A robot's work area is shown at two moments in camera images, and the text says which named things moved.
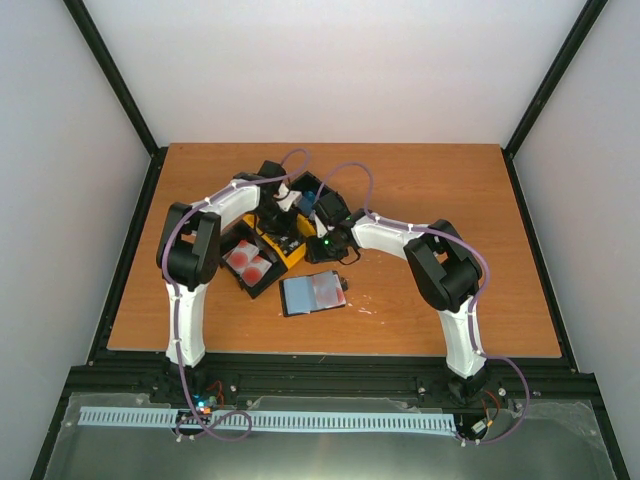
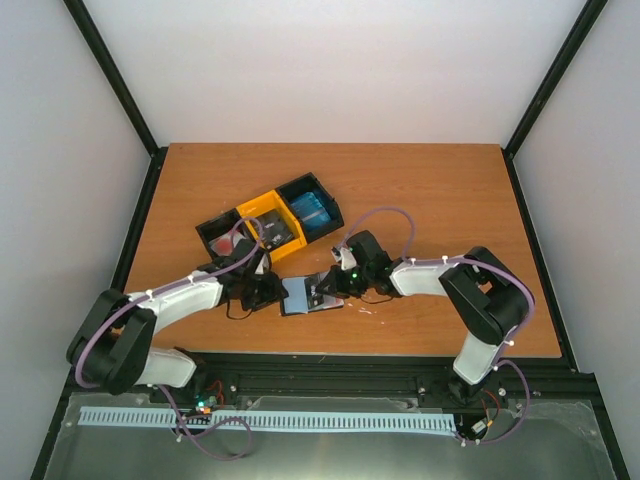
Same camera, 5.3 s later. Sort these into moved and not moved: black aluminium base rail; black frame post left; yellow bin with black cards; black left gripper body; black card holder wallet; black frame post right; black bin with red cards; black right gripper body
Moved: black bin with red cards; black right gripper body; yellow bin with black cards; black left gripper body
Not moved: black aluminium base rail; black frame post left; black card holder wallet; black frame post right
